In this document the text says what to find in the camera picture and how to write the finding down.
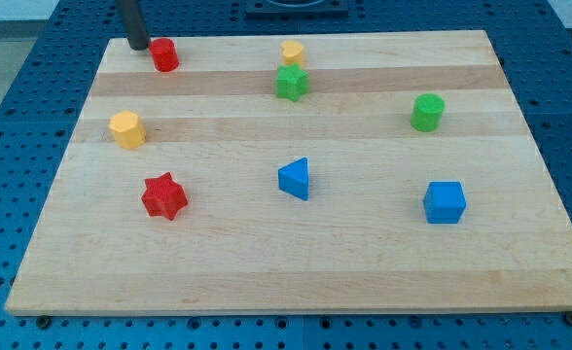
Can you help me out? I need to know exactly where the yellow heart block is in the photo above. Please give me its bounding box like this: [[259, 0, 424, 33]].
[[281, 40, 304, 67]]

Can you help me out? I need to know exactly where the yellow hexagon block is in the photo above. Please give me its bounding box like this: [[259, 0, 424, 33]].
[[108, 110, 146, 150]]

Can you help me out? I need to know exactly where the red star block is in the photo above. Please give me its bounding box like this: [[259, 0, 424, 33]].
[[141, 172, 189, 221]]

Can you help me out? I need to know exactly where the red cylinder block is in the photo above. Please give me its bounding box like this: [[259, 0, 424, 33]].
[[149, 38, 179, 72]]

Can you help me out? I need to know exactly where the blue triangle block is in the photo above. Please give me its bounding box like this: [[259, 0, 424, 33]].
[[277, 157, 309, 201]]

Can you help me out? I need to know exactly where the light wooden board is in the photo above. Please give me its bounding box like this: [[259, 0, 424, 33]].
[[6, 30, 572, 316]]

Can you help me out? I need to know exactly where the green star block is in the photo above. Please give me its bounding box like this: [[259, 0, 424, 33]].
[[275, 63, 308, 102]]

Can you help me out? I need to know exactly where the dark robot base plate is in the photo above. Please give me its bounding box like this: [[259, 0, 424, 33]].
[[243, 0, 350, 17]]

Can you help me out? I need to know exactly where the blue cube block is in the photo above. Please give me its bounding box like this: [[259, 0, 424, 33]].
[[423, 181, 467, 224]]

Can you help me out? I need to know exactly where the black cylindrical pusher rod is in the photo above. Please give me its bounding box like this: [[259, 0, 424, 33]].
[[116, 0, 150, 51]]

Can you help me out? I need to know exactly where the green cylinder block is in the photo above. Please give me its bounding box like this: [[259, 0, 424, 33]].
[[411, 93, 446, 132]]

